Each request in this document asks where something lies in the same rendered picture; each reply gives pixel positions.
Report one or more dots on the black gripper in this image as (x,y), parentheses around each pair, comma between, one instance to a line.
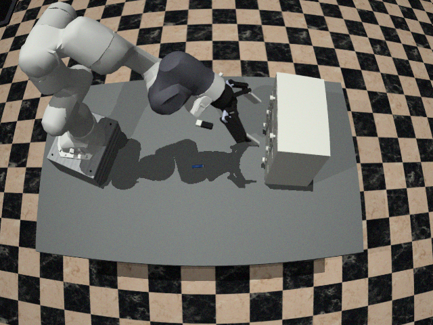
(227,102)

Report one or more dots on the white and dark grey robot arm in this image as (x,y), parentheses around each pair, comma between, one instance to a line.
(175,80)

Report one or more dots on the white chest of drawers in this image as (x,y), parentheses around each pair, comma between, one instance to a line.
(303,145)

